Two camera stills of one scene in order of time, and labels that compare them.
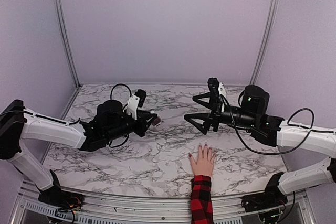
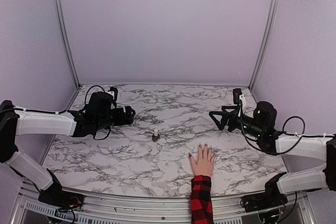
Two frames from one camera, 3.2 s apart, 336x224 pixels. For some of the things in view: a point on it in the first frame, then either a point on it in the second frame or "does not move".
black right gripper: x=207 y=117 → x=226 y=115
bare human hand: x=204 y=166 does not move
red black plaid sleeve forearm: x=201 y=203 does not move
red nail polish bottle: x=156 y=121 → x=155 y=138
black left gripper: x=144 y=116 → x=129 y=117
